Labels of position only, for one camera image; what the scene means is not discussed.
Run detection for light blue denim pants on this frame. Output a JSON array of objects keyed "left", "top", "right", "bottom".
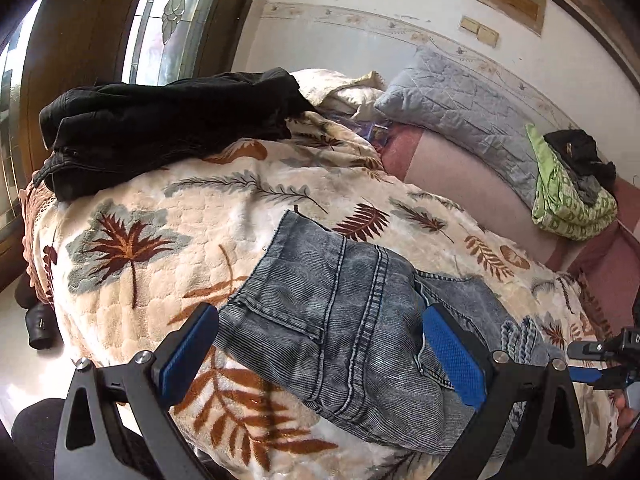
[{"left": 215, "top": 211, "right": 559, "bottom": 456}]

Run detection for grey quilted pillow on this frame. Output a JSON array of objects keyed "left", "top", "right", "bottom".
[{"left": 374, "top": 48, "right": 538, "bottom": 207}]

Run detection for stained glass window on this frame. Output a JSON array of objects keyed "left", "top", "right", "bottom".
[{"left": 0, "top": 0, "right": 222, "bottom": 241}]

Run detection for dark clothes on green cloth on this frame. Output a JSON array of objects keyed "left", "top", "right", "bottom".
[{"left": 544, "top": 129, "right": 616, "bottom": 207}]

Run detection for black shoes on floor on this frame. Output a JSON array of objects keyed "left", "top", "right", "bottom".
[{"left": 14, "top": 273, "right": 60, "bottom": 351}]

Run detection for green patterned folded cloth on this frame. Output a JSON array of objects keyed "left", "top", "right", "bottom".
[{"left": 526, "top": 124, "right": 618, "bottom": 242}]

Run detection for beige wall switch plate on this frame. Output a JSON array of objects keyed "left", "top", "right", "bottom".
[{"left": 459, "top": 15, "right": 500, "bottom": 48}]

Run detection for black folded garment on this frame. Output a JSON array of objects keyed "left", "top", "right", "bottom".
[{"left": 32, "top": 67, "right": 314, "bottom": 202}]

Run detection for cream leaf-print blanket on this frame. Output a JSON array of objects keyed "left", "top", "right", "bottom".
[{"left": 21, "top": 109, "right": 602, "bottom": 479}]

